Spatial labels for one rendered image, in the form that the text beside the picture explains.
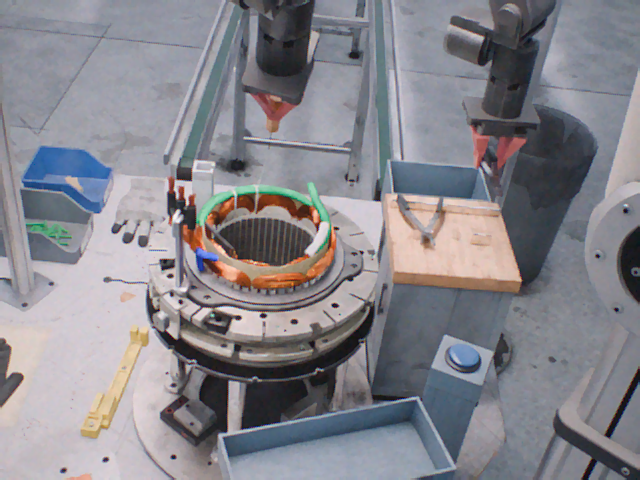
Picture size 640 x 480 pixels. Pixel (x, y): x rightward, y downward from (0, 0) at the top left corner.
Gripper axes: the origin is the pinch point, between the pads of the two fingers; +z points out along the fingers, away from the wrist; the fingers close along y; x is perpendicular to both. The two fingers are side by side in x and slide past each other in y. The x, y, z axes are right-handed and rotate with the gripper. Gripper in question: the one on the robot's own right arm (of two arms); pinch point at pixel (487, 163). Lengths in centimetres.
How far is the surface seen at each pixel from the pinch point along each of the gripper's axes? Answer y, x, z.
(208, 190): 40.7, 8.3, 2.7
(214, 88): 50, -98, 42
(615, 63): -159, -317, 122
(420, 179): 5.5, -18.0, 15.5
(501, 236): -4.6, 1.9, 12.1
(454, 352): 6.0, 26.0, 13.9
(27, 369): 70, 11, 40
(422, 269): 9.1, 11.5, 11.9
